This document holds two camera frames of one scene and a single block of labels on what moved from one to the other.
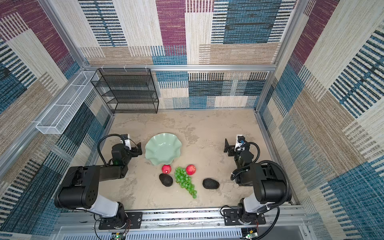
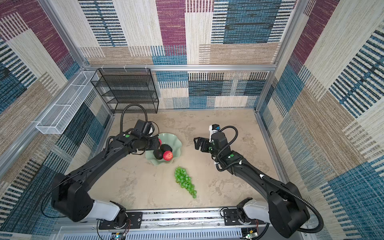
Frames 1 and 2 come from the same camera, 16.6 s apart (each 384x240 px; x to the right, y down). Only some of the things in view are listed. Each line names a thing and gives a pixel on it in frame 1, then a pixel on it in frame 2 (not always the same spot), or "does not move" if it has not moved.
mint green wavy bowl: (161, 148) does not move
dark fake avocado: (210, 184) → (165, 147)
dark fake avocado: (166, 179) → (158, 154)
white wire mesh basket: (56, 119) does not move
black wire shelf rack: (127, 90) does not move
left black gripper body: (132, 153) → (150, 144)
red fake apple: (191, 169) → (168, 155)
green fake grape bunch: (182, 178) does not move
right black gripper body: (231, 150) → (207, 147)
